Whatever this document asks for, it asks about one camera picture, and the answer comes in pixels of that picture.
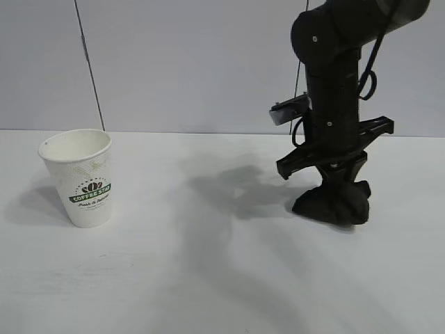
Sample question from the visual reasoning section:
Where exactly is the black cloth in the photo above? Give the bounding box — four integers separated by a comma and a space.
291, 179, 371, 228

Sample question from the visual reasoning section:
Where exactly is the white paper coffee cup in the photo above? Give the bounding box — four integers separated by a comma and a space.
37, 128, 121, 230

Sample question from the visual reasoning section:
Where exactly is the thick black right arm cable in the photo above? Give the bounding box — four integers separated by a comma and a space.
357, 0, 403, 101

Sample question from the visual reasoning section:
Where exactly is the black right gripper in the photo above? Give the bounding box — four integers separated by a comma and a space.
276, 116, 396, 193

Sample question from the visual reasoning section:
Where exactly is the thin black camera cable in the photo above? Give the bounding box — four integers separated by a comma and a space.
291, 111, 312, 147

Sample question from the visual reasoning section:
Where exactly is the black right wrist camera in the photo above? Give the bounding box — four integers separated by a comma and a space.
268, 95, 311, 127

